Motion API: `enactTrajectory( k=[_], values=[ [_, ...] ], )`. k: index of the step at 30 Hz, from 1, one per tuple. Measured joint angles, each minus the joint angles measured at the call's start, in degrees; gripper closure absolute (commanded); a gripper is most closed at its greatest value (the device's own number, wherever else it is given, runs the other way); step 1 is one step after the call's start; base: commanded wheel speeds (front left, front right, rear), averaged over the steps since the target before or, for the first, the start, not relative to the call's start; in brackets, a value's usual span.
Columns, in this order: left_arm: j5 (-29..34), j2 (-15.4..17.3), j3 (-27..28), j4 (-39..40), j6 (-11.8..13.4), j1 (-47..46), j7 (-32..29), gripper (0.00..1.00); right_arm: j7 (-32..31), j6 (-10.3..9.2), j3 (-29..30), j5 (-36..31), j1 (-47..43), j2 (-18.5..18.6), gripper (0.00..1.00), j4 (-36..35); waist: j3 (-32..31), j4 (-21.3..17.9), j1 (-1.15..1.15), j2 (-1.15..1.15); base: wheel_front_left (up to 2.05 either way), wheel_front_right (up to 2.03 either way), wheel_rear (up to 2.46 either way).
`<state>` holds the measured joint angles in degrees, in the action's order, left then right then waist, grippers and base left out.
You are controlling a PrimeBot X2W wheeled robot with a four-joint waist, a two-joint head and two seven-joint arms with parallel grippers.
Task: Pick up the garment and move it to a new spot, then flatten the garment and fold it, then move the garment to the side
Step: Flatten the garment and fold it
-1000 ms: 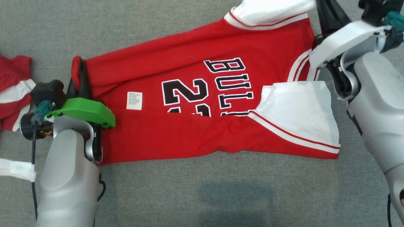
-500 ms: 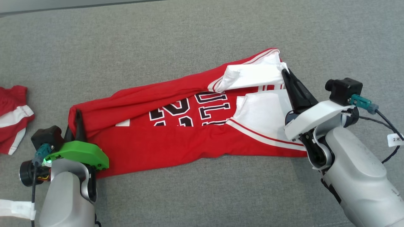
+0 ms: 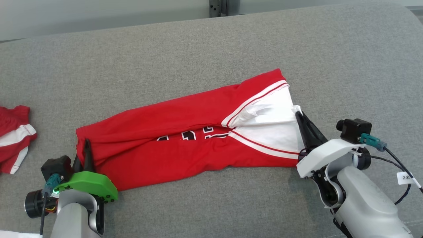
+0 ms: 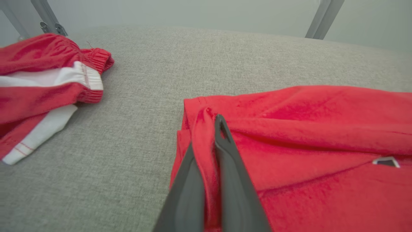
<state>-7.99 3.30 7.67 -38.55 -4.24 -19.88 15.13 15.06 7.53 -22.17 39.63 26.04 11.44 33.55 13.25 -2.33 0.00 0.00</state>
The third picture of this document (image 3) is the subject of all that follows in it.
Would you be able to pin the red white basketball jersey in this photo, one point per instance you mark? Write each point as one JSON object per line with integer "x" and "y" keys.
{"x": 165, "y": 115}

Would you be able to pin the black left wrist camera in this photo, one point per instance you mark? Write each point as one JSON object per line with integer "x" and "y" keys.
{"x": 56, "y": 167}

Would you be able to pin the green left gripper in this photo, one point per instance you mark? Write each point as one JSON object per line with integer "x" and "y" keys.
{"x": 87, "y": 185}

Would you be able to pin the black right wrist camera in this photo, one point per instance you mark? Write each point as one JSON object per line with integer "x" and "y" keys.
{"x": 355, "y": 130}

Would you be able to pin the dark metal post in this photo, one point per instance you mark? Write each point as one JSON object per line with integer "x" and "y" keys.
{"x": 218, "y": 8}

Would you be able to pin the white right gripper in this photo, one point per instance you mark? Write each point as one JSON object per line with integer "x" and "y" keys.
{"x": 325, "y": 155}

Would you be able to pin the red white basketball shorts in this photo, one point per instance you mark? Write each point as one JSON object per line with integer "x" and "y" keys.
{"x": 15, "y": 138}

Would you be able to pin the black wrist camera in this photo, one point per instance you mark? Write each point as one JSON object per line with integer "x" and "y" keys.
{"x": 56, "y": 167}
{"x": 355, "y": 130}

